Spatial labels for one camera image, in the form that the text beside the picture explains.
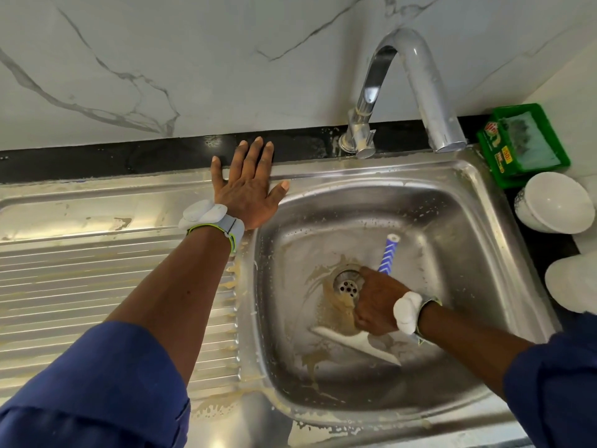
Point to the white bowl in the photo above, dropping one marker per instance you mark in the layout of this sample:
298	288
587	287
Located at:
555	202

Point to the person's left hand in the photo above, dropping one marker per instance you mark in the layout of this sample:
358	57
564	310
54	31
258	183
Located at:
247	193

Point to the person's right hand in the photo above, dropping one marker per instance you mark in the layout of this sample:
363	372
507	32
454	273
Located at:
378	301

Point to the chrome faucet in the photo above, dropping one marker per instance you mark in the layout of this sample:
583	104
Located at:
420	79

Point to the blue white squeegee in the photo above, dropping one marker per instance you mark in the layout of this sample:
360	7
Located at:
359	342

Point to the green soap tray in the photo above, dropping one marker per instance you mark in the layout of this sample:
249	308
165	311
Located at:
522	144

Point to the metal drain strainer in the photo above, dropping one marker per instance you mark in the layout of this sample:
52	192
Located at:
347	282

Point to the stainless steel sink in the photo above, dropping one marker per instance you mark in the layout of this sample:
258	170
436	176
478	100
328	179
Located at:
93	275

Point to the person's left forearm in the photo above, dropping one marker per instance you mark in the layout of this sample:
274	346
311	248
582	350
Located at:
177	294

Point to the white yellow spray bottle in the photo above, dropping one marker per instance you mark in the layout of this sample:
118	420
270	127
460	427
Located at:
574	284

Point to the white left wrist tracker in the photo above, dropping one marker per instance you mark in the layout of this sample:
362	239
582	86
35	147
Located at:
207	217

